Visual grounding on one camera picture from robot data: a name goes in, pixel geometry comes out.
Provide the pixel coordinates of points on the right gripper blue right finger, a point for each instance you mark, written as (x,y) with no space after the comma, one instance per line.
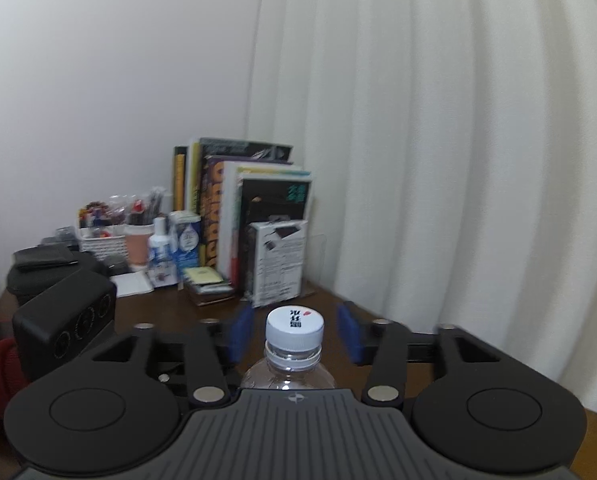
(381,345)

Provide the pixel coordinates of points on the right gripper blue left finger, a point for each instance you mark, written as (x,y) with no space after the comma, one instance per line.
(214,349)

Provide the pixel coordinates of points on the clear plastic water bottle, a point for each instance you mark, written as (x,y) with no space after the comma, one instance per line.
(284,370)

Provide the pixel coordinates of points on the white bottle cap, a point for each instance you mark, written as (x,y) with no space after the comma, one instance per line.
(294,329)

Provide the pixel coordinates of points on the small white dropper bottle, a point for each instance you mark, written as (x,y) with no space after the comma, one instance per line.
(159,253)

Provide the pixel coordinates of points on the black zip case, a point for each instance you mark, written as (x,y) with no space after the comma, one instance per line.
(26,285)

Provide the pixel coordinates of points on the black wallet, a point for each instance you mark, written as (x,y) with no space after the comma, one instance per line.
(43,257)

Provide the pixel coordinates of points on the white notepad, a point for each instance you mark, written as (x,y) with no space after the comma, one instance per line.
(132,284)

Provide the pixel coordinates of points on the stack of tins with notes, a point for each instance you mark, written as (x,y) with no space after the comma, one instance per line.
(206,286)

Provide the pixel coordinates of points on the white plastic basket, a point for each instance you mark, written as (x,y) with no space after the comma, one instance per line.
(103,242)

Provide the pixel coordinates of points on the small clear cube box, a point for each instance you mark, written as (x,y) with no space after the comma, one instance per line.
(162,273)

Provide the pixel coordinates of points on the clear acrylic bookend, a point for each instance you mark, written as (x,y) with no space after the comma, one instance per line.
(313,264)

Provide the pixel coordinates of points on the pink paper cup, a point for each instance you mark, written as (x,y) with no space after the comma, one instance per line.
(137,244)

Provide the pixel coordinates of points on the white black product box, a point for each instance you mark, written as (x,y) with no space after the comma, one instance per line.
(276,255)

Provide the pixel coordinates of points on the blue white carton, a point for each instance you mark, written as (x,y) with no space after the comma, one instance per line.
(184,232)

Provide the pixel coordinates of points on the row of upright books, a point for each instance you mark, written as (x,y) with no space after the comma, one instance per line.
(230,184)

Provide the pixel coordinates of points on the white curtain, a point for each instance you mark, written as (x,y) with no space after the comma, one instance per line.
(453,150)

